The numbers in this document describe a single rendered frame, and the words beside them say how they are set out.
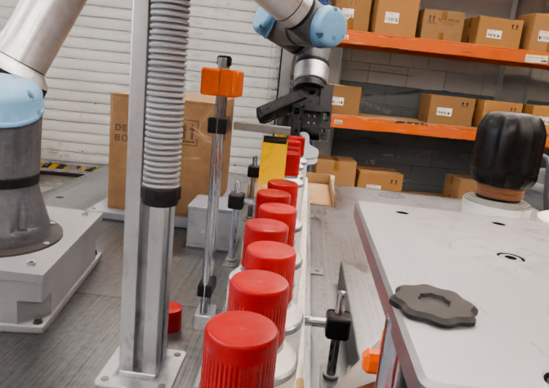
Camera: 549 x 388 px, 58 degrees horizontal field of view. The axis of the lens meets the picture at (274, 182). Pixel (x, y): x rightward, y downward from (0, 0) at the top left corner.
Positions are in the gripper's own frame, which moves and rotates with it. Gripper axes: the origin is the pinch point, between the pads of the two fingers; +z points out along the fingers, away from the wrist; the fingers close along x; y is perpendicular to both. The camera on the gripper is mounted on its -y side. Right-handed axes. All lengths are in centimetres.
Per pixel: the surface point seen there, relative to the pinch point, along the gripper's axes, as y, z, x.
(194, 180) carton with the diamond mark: -21.7, 1.3, 10.9
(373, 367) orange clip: 6, 34, -74
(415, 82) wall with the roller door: 109, -233, 352
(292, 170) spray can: 0.8, 9.9, -28.2
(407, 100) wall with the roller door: 104, -215, 361
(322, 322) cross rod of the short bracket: 6.7, 30.9, -34.1
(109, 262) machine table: -30.6, 24.0, -6.5
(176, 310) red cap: -12.8, 31.5, -25.9
